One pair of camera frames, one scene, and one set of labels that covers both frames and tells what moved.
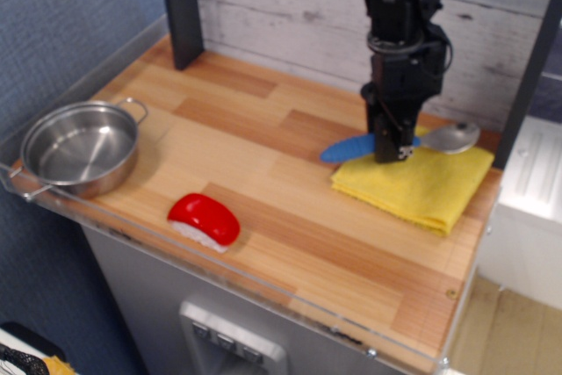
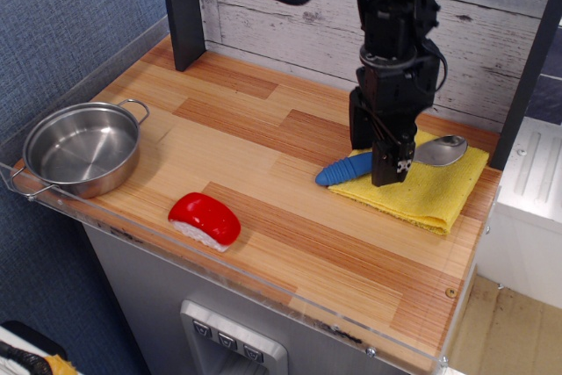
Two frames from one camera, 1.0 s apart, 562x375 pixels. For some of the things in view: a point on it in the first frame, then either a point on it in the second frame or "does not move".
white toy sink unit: [521, 248] does not move
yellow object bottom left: [57, 367] does not move
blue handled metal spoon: [449, 139] → [432, 152]
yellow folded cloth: [431, 187] does not move
